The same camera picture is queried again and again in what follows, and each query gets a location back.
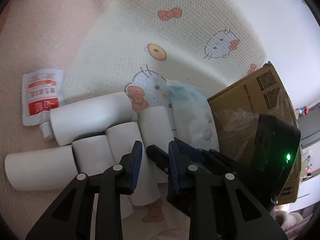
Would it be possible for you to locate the white paper roll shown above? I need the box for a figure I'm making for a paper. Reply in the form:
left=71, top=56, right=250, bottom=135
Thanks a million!
left=137, top=106, right=176, bottom=184
left=4, top=145, right=78, bottom=191
left=105, top=122, right=161, bottom=206
left=72, top=135, right=115, bottom=176
left=49, top=92, right=134, bottom=146

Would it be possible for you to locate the light blue refill pouch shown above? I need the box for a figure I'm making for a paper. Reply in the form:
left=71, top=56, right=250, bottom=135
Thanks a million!
left=167, top=80, right=220, bottom=152

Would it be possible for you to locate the cardboard box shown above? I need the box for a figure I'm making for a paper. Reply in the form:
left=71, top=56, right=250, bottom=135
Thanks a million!
left=208, top=63, right=301, bottom=210

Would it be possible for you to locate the cream Hello Kitty pillow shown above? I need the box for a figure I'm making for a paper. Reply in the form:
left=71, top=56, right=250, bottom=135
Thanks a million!
left=64, top=0, right=266, bottom=105

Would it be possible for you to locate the red white sachet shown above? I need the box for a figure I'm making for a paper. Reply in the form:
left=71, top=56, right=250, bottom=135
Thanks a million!
left=21, top=68, right=64, bottom=126

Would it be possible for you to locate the pink Hello Kitty blanket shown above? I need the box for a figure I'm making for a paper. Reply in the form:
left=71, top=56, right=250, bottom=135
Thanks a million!
left=0, top=0, right=118, bottom=230

